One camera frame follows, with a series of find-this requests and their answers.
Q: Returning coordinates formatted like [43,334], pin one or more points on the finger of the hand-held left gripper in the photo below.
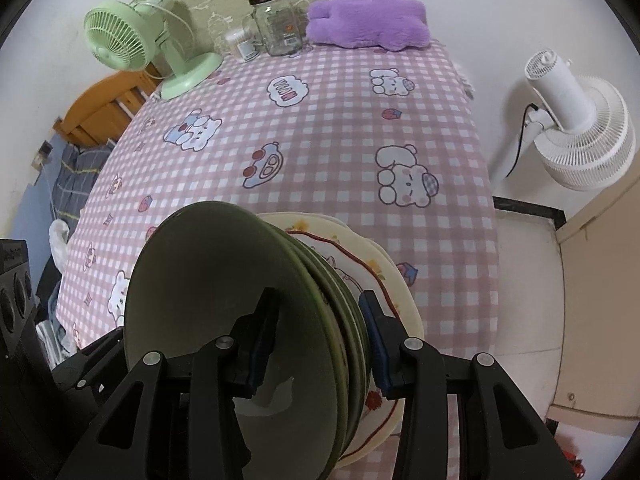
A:
[90,365]

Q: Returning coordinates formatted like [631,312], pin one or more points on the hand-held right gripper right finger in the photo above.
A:
[375,350]

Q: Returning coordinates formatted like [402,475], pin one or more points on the olive green plate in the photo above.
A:
[200,285]

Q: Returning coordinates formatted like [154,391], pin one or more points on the white plastic bag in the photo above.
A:
[57,240]

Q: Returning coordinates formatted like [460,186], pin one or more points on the glass jar with dark lid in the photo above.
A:
[280,25]

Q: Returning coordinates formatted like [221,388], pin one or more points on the red patterned object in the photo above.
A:
[577,467]

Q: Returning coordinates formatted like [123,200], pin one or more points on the large scalloped floral plate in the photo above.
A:
[407,305]

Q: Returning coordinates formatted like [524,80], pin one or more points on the round yellow floral plate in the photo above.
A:
[372,267]

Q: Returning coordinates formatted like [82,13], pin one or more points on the black speaker box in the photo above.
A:
[15,285]

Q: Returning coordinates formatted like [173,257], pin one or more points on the pink checked tablecloth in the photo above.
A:
[325,135]

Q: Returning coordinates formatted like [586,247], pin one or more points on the wooden bed headboard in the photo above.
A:
[95,110]

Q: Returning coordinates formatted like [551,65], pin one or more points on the green desk fan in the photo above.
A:
[115,35]

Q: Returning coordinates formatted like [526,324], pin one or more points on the cotton swab box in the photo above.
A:
[235,40]

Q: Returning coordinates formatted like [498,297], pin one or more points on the white floor fan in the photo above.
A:
[590,130]

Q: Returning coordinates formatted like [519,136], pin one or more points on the grey plaid pillow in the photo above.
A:
[75,175]

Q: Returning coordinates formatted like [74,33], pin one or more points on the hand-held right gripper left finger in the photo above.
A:
[256,355]

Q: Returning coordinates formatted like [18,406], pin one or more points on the purple plush toy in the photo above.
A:
[365,20]

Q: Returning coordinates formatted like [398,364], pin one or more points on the wall socket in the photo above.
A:
[44,149]

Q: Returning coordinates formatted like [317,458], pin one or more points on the clear glass cup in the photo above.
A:
[252,35]

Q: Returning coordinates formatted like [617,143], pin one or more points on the blue-grey clothes pile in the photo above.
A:
[50,320]

